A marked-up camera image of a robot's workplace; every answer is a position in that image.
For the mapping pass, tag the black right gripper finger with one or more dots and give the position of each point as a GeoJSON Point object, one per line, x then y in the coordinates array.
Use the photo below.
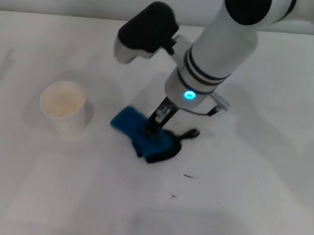
{"type": "Point", "coordinates": [151, 131]}

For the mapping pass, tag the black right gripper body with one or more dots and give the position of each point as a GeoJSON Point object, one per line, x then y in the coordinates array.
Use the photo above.
{"type": "Point", "coordinates": [163, 114]}

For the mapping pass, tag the blue rag with black trim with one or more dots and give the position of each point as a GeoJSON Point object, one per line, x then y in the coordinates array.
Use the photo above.
{"type": "Point", "coordinates": [148, 143]}

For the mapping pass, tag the white paper cup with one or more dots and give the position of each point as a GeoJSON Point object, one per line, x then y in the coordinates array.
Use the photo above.
{"type": "Point", "coordinates": [62, 107]}

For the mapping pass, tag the black and white wrist camera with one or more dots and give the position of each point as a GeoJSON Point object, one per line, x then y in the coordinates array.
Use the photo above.
{"type": "Point", "coordinates": [146, 29]}

